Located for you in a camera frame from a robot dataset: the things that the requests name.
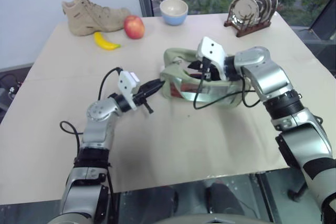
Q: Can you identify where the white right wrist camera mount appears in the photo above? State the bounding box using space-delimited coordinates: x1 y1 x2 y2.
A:
195 36 228 81

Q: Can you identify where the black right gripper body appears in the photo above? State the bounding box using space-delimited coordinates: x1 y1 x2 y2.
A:
202 61 224 82

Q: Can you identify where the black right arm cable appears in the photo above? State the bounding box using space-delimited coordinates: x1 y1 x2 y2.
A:
193 58 265 110

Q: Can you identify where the green zip pouch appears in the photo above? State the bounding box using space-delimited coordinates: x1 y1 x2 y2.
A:
159 47 245 108

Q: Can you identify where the tan suede boot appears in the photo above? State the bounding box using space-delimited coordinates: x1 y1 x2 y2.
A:
61 0 131 37

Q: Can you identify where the yellow banana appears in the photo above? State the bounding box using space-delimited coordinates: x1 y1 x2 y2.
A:
93 31 122 51

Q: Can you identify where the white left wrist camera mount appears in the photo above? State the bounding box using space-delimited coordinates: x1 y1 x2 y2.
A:
118 70 141 111

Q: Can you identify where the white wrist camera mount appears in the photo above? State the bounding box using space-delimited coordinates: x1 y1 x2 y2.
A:
195 36 228 81
118 70 141 111

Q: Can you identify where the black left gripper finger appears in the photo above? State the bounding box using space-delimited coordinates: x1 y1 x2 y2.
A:
135 87 161 101
138 78 165 92

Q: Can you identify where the red apple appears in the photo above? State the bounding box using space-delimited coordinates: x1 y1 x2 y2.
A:
123 15 145 40

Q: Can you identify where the dark wooden plate rack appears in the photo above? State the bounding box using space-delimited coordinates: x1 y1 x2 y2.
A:
223 11 272 38

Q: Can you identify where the blue and cream bowl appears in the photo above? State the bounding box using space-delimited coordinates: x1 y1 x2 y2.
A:
159 0 189 26

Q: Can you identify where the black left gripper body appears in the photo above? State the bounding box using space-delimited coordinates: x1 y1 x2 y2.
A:
132 90 154 115

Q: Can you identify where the green plush keychain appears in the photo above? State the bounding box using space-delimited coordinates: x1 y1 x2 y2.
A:
159 71 172 99

